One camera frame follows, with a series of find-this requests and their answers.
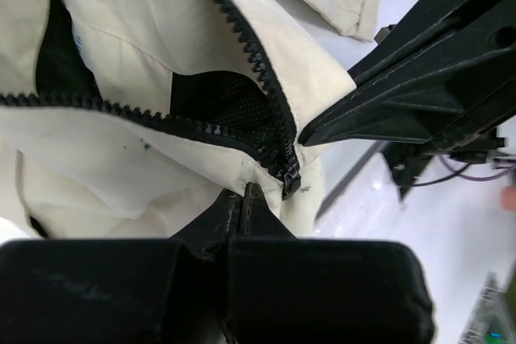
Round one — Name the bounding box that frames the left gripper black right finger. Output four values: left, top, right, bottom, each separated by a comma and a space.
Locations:
223, 184, 435, 343

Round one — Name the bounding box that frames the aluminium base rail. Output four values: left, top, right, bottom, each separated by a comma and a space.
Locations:
315, 141, 387, 221

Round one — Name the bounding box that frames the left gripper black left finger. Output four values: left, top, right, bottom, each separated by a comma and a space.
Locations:
1, 191, 242, 343

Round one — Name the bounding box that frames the beige jacket black lining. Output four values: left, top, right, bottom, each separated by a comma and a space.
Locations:
1, 0, 379, 238

